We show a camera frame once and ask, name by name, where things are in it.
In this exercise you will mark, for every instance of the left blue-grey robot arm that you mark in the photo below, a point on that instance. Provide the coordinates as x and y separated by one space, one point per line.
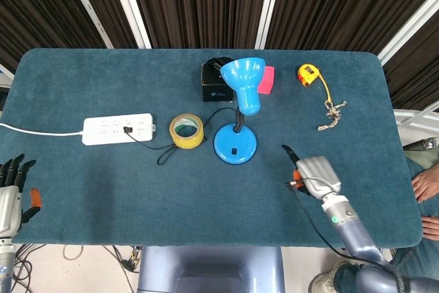
6 262

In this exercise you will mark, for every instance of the dark brown curtain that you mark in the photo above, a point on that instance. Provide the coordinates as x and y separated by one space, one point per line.
199 1

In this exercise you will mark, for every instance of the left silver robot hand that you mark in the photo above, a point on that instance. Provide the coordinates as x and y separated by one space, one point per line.
8 204

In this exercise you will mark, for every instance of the bystander blue jeans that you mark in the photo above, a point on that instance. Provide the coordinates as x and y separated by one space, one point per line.
416 258

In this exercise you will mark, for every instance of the white sneaker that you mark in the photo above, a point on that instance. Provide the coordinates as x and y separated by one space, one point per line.
324 281

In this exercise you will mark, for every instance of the black cardboard box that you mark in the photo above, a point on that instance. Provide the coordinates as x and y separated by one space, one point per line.
219 94

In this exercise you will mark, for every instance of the white power strip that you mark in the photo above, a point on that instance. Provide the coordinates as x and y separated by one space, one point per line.
109 131

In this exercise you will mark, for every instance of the teal felt table mat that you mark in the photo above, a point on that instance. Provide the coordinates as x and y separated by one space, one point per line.
103 186

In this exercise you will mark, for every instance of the white frame rails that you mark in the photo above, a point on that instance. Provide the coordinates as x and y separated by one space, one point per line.
416 121

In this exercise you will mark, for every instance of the yellow packing tape roll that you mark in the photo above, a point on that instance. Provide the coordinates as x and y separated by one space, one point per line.
192 141

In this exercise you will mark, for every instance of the pink foam block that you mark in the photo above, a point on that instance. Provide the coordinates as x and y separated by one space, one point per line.
267 82

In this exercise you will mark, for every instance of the yellow tape measure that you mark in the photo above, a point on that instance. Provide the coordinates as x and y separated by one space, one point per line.
308 74

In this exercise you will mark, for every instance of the white frame post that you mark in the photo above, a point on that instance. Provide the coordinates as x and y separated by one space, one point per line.
408 29
87 5
128 5
269 5

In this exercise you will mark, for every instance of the bystander hand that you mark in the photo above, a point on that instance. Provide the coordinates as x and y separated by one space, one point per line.
427 183
432 228

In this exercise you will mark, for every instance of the blue-grey robot torso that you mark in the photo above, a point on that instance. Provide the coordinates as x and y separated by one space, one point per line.
209 269

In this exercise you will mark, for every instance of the blue desk lamp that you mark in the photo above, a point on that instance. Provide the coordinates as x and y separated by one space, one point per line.
248 77

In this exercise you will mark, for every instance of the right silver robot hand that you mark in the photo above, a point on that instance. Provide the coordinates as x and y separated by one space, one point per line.
317 176

